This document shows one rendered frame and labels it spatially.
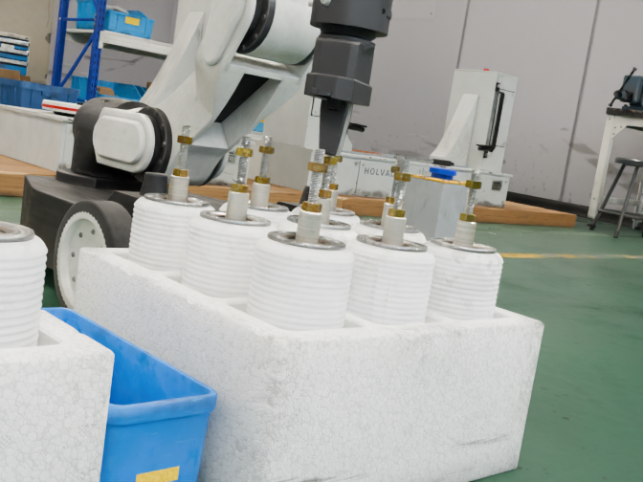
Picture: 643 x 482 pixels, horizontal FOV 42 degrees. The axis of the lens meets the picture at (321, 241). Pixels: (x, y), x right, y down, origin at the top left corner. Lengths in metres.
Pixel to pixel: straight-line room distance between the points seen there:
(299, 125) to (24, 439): 3.14
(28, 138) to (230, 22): 1.88
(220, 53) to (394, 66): 6.40
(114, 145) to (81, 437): 1.07
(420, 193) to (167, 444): 0.60
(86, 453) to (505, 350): 0.49
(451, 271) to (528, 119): 5.91
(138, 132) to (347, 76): 0.73
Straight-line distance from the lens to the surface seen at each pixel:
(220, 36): 1.40
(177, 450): 0.74
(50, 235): 1.57
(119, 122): 1.64
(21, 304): 0.61
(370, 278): 0.83
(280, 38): 1.39
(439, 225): 1.17
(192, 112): 1.52
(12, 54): 6.47
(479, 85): 4.68
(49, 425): 0.62
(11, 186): 2.81
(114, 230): 1.26
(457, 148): 4.58
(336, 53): 0.91
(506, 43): 7.05
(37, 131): 3.11
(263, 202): 1.04
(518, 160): 6.81
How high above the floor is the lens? 0.36
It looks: 8 degrees down
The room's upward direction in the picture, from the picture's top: 9 degrees clockwise
